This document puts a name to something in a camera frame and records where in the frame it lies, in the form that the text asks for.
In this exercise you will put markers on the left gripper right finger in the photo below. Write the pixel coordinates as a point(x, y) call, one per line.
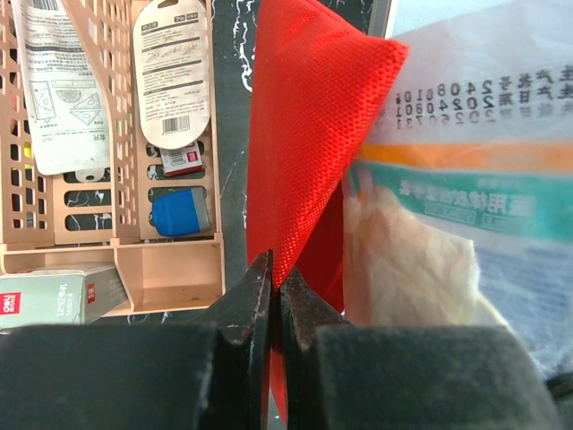
point(337, 375)

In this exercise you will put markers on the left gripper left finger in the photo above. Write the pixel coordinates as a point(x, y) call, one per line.
point(211, 372)

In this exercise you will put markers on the cotton swab packet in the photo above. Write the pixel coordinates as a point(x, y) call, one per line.
point(458, 205)

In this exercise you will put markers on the red first aid pouch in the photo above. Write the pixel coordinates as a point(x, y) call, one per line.
point(319, 84)

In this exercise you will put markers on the silver metal medicine case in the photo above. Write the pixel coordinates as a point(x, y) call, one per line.
point(382, 18)

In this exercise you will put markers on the grey stationery box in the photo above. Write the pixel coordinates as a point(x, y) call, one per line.
point(66, 294)

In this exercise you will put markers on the orange plastic file organizer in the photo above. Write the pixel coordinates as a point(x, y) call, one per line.
point(47, 221)

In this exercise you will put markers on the blue grey sharpener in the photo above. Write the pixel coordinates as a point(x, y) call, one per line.
point(181, 213)

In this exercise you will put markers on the small red white box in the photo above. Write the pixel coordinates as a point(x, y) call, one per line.
point(182, 161)

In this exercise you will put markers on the white ruler set package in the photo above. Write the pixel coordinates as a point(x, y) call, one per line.
point(67, 116)

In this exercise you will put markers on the white oval card package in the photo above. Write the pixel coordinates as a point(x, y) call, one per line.
point(172, 72)

